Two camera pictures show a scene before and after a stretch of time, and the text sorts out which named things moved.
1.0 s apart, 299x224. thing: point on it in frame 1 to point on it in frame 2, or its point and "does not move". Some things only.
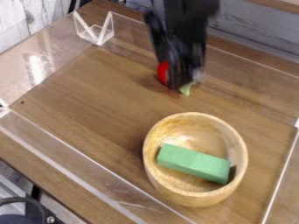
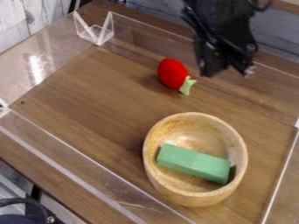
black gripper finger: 185,58 to 239,60
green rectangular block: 192,163 does not move
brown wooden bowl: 207,135 does not move
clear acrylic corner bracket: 95,33 does not move
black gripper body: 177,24 to 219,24
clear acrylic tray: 119,150 does not move
